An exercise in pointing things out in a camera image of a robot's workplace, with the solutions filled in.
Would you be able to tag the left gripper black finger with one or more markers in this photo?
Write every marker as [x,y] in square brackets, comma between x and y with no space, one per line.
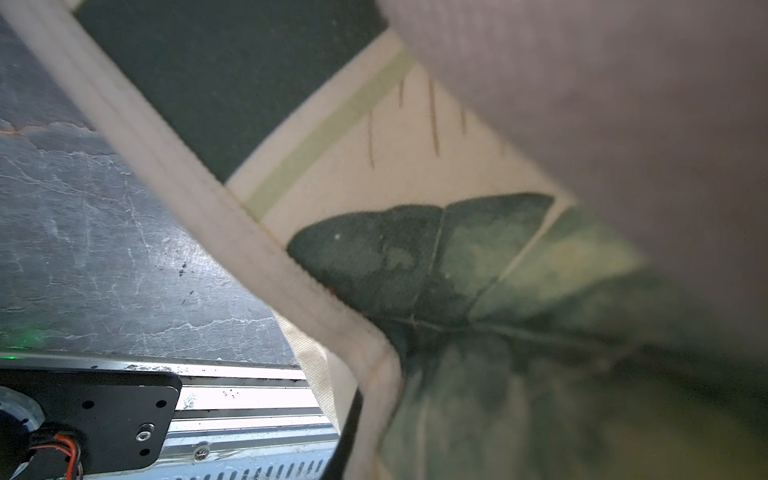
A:
[337,464]

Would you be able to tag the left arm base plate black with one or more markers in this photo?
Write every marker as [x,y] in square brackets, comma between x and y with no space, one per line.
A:
[67,424]

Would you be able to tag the cream canvas tote bag leaves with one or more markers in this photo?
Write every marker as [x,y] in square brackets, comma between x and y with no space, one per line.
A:
[534,232]

